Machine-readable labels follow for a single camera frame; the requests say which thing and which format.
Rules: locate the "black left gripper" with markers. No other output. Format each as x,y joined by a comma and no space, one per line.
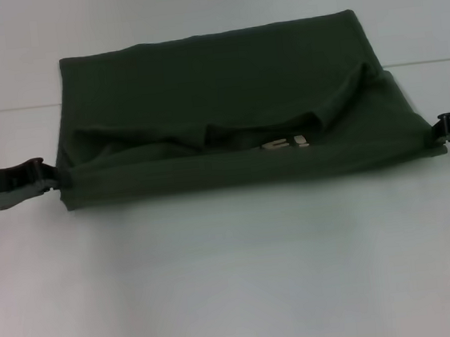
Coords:
5,179

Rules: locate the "dark green t-shirt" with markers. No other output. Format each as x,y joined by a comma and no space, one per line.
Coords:
200,82

